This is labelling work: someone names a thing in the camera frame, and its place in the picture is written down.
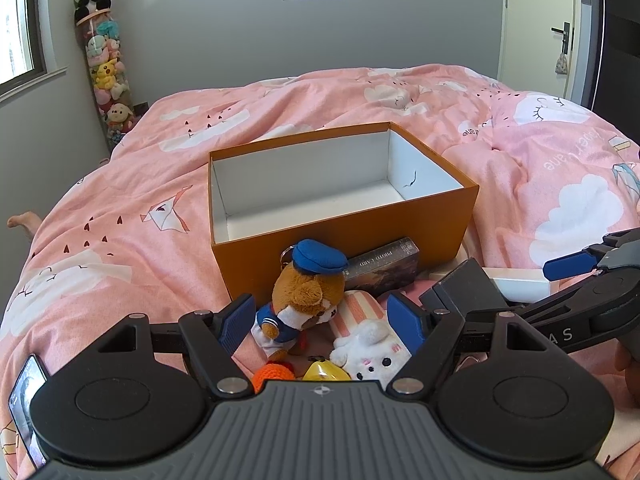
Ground orange crochet toy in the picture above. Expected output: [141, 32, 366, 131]
[250, 360, 296, 394]

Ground person's right hand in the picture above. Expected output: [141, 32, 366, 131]
[614, 345, 640, 392]

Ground white bunny plush striped pink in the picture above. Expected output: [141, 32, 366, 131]
[327, 290, 414, 382]

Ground brown bear plush sailor hat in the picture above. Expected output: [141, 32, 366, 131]
[250, 240, 349, 362]

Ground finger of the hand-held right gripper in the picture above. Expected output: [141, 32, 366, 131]
[466, 266, 626, 330]
[542, 229, 640, 282]

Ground smartphone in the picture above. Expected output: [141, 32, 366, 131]
[7, 354, 51, 471]

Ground yellow toy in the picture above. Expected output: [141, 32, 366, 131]
[302, 360, 351, 382]

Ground dark wardrobe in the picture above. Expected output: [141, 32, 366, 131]
[592, 0, 640, 121]

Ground orange cardboard box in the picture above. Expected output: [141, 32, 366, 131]
[207, 121, 480, 302]

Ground black door handle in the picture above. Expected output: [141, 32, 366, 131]
[551, 21, 572, 56]

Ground dark picture card box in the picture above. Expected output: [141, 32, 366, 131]
[342, 237, 421, 294]

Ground white door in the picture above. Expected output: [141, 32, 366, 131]
[502, 0, 578, 98]

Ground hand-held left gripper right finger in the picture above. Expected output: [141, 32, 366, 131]
[386, 293, 543, 396]

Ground clear tube of plush toys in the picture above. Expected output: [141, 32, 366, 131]
[75, 10, 138, 153]

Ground pink printed blanket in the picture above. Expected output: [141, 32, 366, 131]
[0, 64, 640, 480]

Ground window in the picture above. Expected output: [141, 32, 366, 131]
[0, 0, 68, 103]

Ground white box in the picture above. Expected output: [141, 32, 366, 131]
[430, 266, 557, 306]

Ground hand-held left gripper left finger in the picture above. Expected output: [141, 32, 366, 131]
[100, 293, 258, 401]

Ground black box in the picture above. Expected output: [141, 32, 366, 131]
[419, 257, 507, 321]

